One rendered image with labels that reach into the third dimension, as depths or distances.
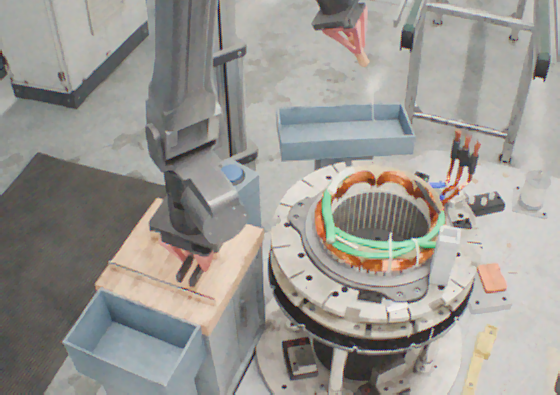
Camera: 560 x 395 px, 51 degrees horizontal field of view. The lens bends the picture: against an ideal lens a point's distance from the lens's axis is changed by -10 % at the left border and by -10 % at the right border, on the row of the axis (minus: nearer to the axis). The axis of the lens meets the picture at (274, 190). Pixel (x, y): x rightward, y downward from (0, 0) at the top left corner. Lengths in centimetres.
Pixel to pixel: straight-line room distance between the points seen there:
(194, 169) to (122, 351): 36
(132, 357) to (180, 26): 54
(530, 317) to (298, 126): 61
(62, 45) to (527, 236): 230
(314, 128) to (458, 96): 208
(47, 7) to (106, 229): 108
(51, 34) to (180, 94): 242
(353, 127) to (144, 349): 59
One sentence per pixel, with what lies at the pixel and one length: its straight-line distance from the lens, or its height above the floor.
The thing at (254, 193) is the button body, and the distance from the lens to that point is 113.
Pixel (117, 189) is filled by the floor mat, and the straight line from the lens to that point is 268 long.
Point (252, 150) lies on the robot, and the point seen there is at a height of 92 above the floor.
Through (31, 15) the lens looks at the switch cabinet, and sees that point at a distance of 306.
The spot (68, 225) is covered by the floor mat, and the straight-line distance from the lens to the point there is 258.
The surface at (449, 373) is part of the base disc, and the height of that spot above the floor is 80.
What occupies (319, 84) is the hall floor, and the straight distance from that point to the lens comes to 320.
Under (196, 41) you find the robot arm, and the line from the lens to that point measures 59.
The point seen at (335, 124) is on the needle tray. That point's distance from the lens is 124.
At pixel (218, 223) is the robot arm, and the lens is 70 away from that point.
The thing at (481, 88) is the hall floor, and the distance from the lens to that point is 336.
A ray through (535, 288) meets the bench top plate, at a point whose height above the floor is 78.
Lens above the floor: 178
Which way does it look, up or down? 43 degrees down
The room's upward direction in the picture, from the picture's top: 1 degrees counter-clockwise
